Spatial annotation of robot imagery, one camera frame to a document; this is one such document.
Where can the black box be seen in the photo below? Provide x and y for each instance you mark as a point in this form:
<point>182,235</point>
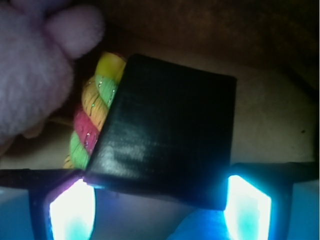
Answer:
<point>168,132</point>

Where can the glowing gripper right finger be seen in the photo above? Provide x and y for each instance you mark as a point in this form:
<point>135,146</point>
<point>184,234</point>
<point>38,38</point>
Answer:
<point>272,201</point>

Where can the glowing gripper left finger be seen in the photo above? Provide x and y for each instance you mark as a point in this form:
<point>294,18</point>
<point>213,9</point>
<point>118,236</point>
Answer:
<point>46,204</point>

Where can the pink plush bunny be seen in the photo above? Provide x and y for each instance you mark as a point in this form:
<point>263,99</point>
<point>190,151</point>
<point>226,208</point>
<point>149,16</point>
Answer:
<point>39,41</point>

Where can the red yellow green rope toy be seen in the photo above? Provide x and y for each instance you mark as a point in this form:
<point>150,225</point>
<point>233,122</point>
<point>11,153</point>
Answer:
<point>89,117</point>

